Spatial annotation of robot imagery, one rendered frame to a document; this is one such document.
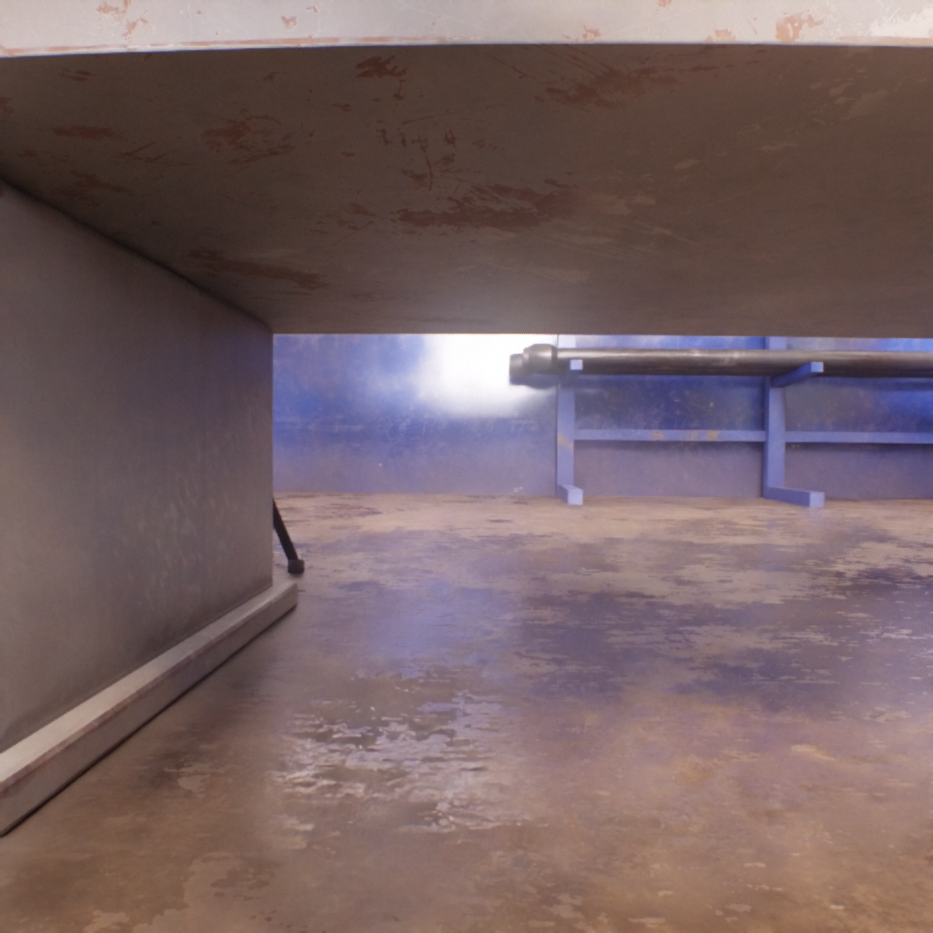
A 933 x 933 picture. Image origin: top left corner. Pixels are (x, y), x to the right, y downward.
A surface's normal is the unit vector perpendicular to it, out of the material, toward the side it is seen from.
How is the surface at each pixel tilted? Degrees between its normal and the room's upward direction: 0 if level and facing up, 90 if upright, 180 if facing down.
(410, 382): 90
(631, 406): 90
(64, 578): 90
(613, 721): 0
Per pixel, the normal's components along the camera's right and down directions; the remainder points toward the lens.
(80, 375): 1.00, 0.01
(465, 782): 0.01, -1.00
